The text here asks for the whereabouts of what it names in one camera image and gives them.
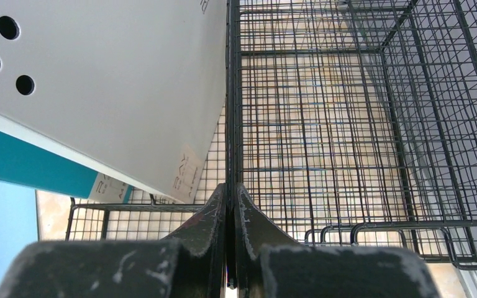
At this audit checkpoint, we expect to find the grey white file folder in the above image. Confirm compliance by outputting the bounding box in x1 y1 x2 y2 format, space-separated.
0 1 227 204

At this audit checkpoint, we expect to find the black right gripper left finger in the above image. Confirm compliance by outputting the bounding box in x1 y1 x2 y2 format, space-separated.
0 184 226 297

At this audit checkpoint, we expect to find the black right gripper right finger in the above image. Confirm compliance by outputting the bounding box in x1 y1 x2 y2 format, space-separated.
234 183 440 297

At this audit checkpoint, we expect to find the black wire mesh file rack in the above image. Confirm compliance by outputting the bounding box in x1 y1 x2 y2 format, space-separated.
65 1 477 270

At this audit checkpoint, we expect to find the teal file folder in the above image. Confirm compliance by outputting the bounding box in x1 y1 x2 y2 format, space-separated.
0 132 134 204

